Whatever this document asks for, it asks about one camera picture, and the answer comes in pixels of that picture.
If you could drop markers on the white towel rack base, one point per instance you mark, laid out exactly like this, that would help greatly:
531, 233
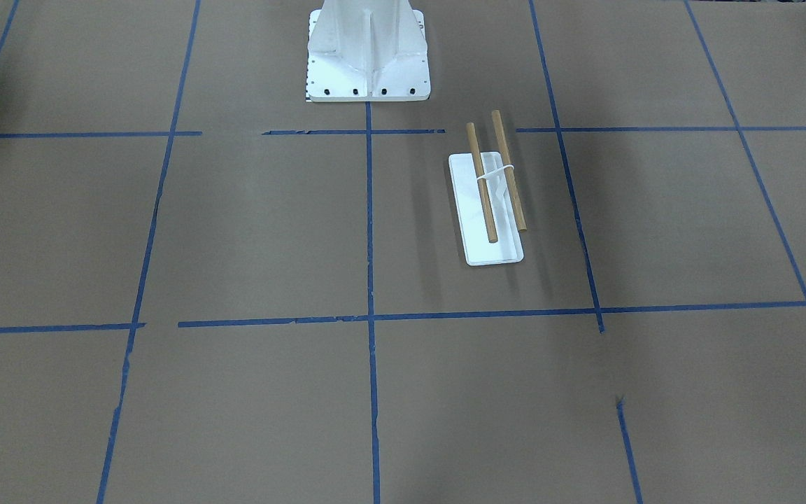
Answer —
478, 249

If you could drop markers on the white camera mast pedestal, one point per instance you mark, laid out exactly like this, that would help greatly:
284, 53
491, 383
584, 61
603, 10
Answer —
367, 51

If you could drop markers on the wooden rack dowel far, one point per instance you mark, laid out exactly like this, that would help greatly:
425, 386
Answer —
508, 170

